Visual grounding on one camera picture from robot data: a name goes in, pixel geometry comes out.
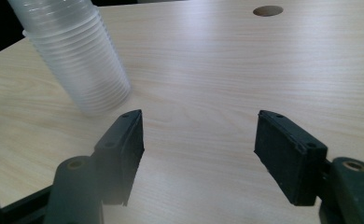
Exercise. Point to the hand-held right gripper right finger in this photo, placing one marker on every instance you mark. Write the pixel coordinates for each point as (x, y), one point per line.
(287, 161)

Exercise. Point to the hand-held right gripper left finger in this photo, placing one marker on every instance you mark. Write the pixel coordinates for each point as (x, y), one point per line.
(121, 155)

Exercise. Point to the stack of clear plastic cups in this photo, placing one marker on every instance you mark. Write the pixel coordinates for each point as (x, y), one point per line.
(77, 59)

